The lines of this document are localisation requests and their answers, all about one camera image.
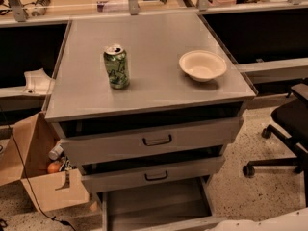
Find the grey drawer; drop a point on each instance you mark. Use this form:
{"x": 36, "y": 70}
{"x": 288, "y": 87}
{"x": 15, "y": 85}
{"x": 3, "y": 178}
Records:
{"x": 173, "y": 206}
{"x": 145, "y": 176}
{"x": 124, "y": 145}

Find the white bottle in box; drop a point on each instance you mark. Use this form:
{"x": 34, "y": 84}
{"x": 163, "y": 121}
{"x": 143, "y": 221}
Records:
{"x": 55, "y": 152}

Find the brown cardboard box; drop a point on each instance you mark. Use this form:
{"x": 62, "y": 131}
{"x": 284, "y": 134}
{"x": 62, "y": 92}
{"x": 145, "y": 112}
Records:
{"x": 25, "y": 159}

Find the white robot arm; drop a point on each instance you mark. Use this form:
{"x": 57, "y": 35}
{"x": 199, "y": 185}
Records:
{"x": 294, "y": 221}

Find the green soda can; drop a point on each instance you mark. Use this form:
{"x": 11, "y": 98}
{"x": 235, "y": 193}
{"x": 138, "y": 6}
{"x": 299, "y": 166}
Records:
{"x": 115, "y": 61}

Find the orange fruit in box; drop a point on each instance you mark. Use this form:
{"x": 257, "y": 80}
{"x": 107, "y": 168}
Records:
{"x": 53, "y": 167}

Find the white bowl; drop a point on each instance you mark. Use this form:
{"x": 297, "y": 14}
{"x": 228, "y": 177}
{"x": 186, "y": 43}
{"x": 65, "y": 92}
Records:
{"x": 202, "y": 66}

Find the grey drawer cabinet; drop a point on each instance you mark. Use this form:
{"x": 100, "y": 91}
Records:
{"x": 83, "y": 103}

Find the black office chair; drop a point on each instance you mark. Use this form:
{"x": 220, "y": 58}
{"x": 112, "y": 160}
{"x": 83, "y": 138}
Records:
{"x": 293, "y": 118}

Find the grey handheld device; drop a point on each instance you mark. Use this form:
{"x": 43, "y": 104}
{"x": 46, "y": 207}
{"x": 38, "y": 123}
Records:
{"x": 40, "y": 7}

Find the white plastic part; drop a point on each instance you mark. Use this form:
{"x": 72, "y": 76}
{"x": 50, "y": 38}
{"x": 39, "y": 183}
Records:
{"x": 38, "y": 82}

